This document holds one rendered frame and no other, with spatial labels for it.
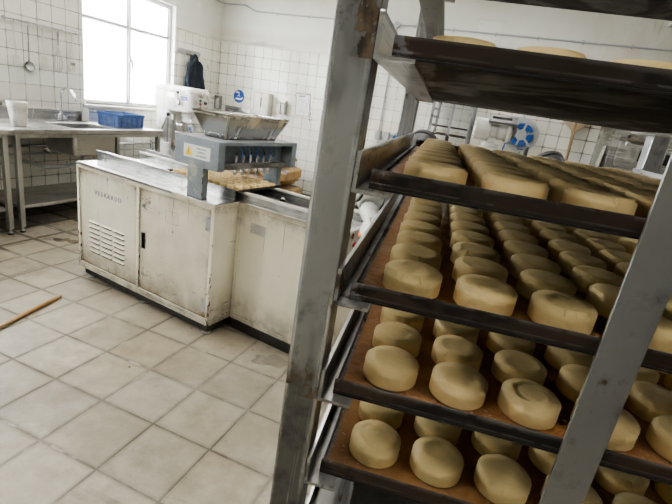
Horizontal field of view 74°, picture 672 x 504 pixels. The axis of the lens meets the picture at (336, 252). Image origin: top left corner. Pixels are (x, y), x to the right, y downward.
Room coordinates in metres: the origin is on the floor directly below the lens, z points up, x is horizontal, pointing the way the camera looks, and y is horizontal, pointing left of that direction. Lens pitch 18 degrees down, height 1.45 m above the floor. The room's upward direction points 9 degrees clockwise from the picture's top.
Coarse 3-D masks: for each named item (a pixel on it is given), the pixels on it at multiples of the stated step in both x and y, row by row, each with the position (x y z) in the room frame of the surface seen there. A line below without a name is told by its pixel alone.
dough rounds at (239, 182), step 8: (184, 168) 2.86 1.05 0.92; (208, 176) 2.73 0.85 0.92; (216, 176) 2.78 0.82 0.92; (224, 176) 2.84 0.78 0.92; (232, 176) 2.85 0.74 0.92; (240, 176) 2.90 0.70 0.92; (224, 184) 2.59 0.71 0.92; (232, 184) 2.60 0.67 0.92; (240, 184) 2.64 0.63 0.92; (248, 184) 2.69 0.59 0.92; (256, 184) 2.71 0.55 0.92; (264, 184) 2.76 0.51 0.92; (272, 184) 2.82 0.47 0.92
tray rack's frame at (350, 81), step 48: (384, 0) 0.33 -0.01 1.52; (336, 48) 0.32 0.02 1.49; (336, 96) 0.32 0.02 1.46; (336, 144) 0.32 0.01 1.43; (336, 192) 0.32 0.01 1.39; (336, 240) 0.32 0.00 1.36; (624, 288) 0.29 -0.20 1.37; (624, 336) 0.29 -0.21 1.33; (288, 384) 0.33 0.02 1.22; (624, 384) 0.29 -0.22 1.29; (288, 432) 0.32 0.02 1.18; (576, 432) 0.29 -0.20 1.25; (288, 480) 0.32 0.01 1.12; (576, 480) 0.29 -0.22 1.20
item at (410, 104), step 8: (416, 32) 0.93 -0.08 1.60; (424, 32) 0.92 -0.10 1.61; (408, 96) 0.92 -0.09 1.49; (408, 104) 0.92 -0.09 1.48; (416, 104) 0.92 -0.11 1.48; (408, 112) 0.92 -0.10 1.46; (416, 112) 0.92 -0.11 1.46; (400, 120) 0.93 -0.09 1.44; (408, 120) 0.92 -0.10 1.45; (400, 128) 0.93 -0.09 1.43; (408, 128) 0.92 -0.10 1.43; (384, 200) 0.93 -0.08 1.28
